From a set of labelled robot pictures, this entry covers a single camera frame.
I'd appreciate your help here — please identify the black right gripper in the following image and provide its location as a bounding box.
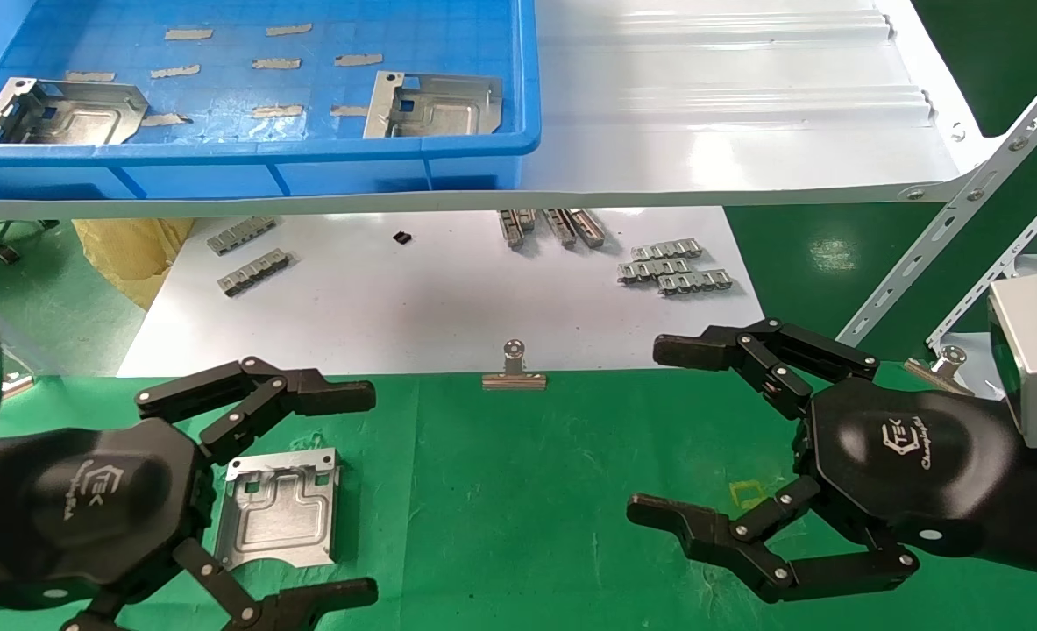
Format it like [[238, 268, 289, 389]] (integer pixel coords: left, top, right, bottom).
[[626, 317, 1037, 604]]

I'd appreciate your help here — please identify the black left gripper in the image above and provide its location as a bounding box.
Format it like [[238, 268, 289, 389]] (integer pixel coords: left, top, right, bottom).
[[0, 355, 380, 631]]

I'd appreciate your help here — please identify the stamped sheet metal plate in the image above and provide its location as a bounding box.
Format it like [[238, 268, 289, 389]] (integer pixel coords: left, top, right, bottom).
[[214, 447, 344, 572], [0, 77, 151, 146], [362, 70, 504, 139]]

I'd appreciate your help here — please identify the ridged metal strip part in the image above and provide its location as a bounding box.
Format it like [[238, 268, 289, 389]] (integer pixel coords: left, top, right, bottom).
[[632, 239, 703, 261], [217, 248, 291, 297], [658, 270, 734, 296], [207, 216, 278, 257], [619, 259, 690, 286]]

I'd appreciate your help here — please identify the green table mat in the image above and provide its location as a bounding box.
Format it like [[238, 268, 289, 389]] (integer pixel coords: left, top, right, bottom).
[[0, 368, 1037, 631]]

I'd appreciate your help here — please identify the yellow plastic bag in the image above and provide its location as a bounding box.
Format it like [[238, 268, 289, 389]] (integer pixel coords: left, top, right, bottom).
[[73, 217, 196, 312]]

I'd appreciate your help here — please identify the white metal shelf board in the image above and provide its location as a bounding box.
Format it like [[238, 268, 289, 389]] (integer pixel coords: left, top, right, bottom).
[[117, 207, 766, 379], [0, 0, 997, 222]]

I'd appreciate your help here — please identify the blue plastic bin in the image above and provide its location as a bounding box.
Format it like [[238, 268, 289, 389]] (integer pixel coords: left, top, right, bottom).
[[0, 0, 543, 201]]

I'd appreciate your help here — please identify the white perforated rack post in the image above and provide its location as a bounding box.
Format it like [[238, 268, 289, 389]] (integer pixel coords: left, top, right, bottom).
[[836, 48, 1037, 349]]

